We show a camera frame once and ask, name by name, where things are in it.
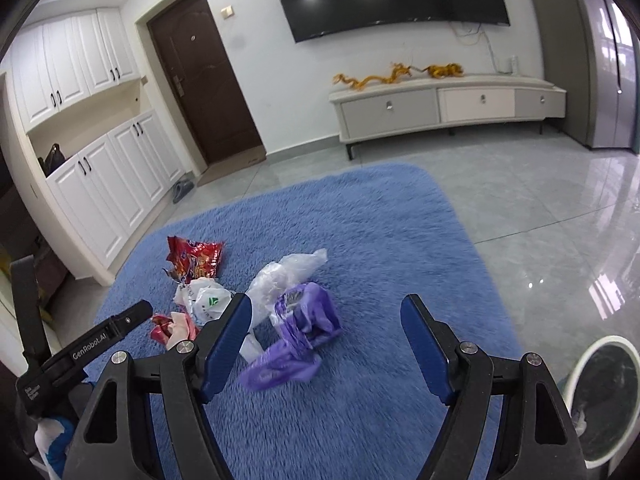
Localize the grey slippers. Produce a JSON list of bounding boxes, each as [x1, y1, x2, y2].
[[172, 178, 194, 204]]

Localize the translucent white plastic bag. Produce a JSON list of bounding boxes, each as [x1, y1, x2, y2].
[[240, 248, 328, 364]]

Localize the blue fluffy rug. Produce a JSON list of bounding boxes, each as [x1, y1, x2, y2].
[[98, 164, 522, 479]]

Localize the white round trash bin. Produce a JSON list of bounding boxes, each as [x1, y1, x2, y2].
[[559, 335, 639, 469]]

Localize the black bag on shelf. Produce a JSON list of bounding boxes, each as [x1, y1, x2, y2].
[[38, 143, 66, 177]]

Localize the purple plastic wrapper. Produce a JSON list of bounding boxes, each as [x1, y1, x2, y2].
[[238, 282, 342, 391]]

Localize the golden dragon ornament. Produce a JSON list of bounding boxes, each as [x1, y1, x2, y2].
[[332, 63, 411, 91]]

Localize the white TV cabinet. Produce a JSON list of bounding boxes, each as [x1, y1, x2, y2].
[[330, 75, 566, 145]]

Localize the red triangular snack bag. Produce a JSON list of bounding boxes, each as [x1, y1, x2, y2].
[[165, 236, 224, 284]]

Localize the white wall cabinets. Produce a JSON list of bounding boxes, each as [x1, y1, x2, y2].
[[1, 8, 186, 286]]

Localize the golden tiger ornament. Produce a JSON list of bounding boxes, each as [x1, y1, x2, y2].
[[421, 63, 464, 79]]

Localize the red paper box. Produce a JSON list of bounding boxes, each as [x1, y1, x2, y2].
[[150, 312, 200, 350]]

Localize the brown entrance door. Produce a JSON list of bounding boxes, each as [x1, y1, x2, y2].
[[148, 0, 262, 164]]

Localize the white printed plastic bag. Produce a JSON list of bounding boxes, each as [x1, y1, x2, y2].
[[174, 278, 233, 326]]

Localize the grey double door refrigerator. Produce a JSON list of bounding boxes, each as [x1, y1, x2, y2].
[[532, 0, 639, 153]]

